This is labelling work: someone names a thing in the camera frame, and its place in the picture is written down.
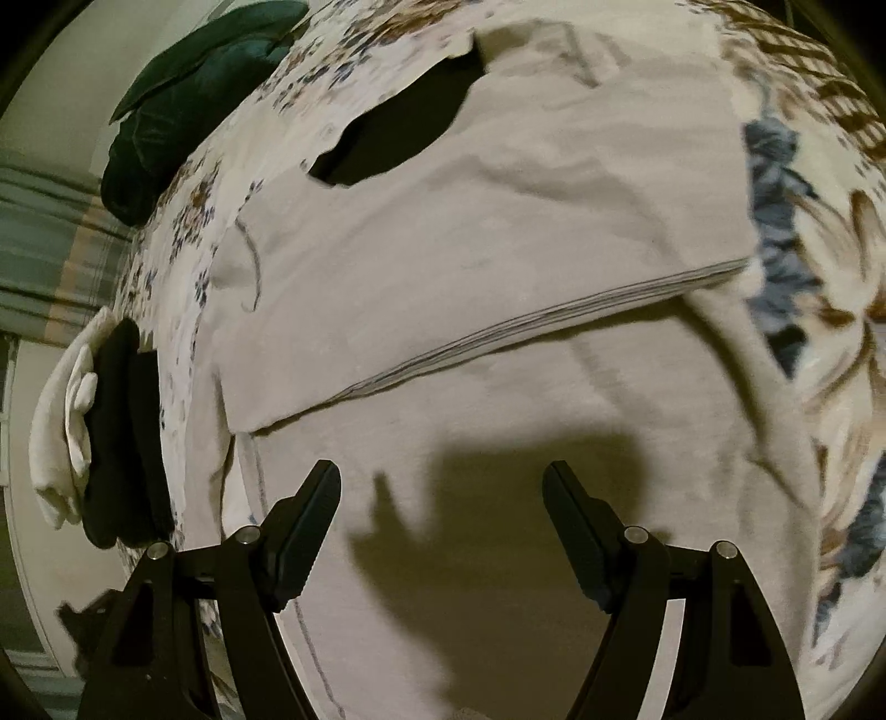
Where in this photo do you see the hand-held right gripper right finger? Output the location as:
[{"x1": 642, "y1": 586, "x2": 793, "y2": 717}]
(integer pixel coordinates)
[{"x1": 542, "y1": 461, "x2": 807, "y2": 720}]

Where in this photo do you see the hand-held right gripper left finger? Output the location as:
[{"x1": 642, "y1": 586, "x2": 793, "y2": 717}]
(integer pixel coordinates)
[{"x1": 78, "y1": 459, "x2": 342, "y2": 720}]

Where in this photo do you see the beige garment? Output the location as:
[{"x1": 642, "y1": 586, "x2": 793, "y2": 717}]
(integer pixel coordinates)
[{"x1": 183, "y1": 20, "x2": 832, "y2": 720}]

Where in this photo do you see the black folded garment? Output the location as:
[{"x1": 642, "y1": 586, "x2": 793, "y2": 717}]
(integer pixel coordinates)
[{"x1": 81, "y1": 320, "x2": 174, "y2": 549}]

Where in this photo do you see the white folded garment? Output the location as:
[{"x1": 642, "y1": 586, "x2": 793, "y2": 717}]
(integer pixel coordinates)
[{"x1": 29, "y1": 305, "x2": 119, "y2": 531}]

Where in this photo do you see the floral blanket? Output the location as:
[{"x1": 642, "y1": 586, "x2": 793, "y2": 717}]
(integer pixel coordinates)
[{"x1": 114, "y1": 0, "x2": 886, "y2": 720}]

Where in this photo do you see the striped grey-green curtain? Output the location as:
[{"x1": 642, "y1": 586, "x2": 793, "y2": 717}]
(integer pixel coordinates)
[{"x1": 0, "y1": 162, "x2": 140, "y2": 340}]

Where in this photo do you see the dark green quilt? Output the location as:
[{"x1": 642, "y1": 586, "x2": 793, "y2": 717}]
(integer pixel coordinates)
[{"x1": 100, "y1": 0, "x2": 312, "y2": 226}]

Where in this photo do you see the brown checkered bed sheet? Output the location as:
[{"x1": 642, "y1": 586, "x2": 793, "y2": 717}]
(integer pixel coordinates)
[{"x1": 692, "y1": 0, "x2": 886, "y2": 160}]

